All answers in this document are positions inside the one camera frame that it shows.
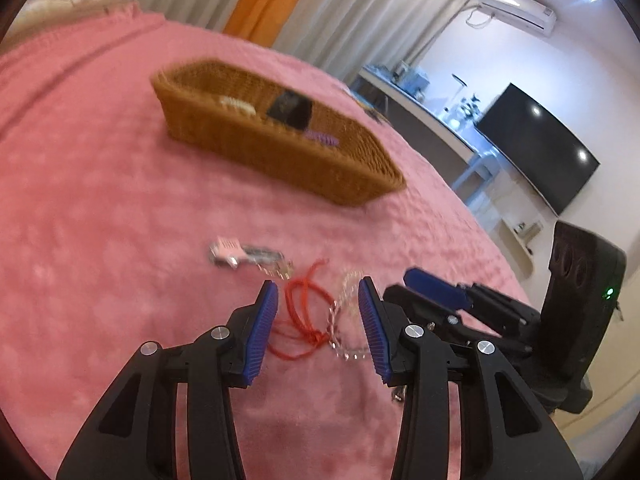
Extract black wall television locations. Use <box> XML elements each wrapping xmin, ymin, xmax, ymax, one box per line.
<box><xmin>475</xmin><ymin>84</ymin><xmax>600</xmax><ymax>214</ymax></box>

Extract white air conditioner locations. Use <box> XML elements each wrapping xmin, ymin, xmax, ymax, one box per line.
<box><xmin>477</xmin><ymin>0</ymin><xmax>556</xmax><ymax>37</ymax></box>

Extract beige curtains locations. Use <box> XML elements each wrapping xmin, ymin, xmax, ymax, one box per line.
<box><xmin>139</xmin><ymin>0</ymin><xmax>472</xmax><ymax>82</ymax></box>

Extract brown wicker basket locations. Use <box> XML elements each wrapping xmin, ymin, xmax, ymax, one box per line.
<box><xmin>151</xmin><ymin>60</ymin><xmax>406</xmax><ymax>207</ymax></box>

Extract red string bracelet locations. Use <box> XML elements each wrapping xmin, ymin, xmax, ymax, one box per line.
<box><xmin>267</xmin><ymin>258</ymin><xmax>335</xmax><ymax>361</ymax></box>

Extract white desk lamp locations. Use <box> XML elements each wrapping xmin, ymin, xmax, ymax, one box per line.
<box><xmin>446</xmin><ymin>74</ymin><xmax>468</xmax><ymax>122</ymax></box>

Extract pink hair clip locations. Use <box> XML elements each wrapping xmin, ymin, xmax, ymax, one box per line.
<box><xmin>209</xmin><ymin>237</ymin><xmax>246</xmax><ymax>269</ymax></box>

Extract clear crystal bead bracelet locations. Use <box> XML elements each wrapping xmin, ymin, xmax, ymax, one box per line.
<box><xmin>325</xmin><ymin>268</ymin><xmax>374</xmax><ymax>361</ymax></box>

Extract white desk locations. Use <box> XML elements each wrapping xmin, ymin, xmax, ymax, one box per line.
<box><xmin>350</xmin><ymin>65</ymin><xmax>500</xmax><ymax>206</ymax></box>

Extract pink plush bed blanket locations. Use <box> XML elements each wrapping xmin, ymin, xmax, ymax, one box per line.
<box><xmin>1</xmin><ymin>6</ymin><xmax>524</xmax><ymax>474</ymax></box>

